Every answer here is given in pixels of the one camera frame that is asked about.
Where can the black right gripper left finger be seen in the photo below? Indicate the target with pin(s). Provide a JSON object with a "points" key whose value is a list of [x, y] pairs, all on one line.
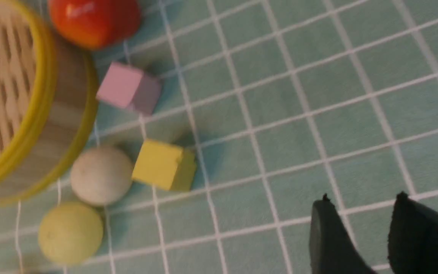
{"points": [[331, 250]]}

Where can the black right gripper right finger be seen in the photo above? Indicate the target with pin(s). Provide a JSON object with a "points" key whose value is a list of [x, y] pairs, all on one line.
{"points": [[413, 237]]}

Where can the white bun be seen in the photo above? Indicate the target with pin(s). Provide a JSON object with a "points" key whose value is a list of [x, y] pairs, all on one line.
{"points": [[101, 176]]}

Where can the pale green bun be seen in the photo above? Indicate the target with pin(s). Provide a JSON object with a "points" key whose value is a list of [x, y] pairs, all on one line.
{"points": [[70, 233]]}

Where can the bamboo steamer tray yellow rim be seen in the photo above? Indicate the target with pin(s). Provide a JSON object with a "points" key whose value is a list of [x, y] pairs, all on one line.
{"points": [[47, 102]]}

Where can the green checkered tablecloth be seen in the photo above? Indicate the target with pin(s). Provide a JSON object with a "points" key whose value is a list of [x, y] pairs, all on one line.
{"points": [[285, 100]]}

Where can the yellow wooden cube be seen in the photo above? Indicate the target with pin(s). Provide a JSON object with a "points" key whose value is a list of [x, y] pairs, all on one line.
{"points": [[166, 166]]}

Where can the pink wooden cube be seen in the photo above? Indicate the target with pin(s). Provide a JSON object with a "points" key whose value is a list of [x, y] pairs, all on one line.
{"points": [[130, 88]]}

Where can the red orange tomato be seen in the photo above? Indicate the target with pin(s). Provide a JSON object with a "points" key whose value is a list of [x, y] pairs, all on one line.
{"points": [[95, 24]]}

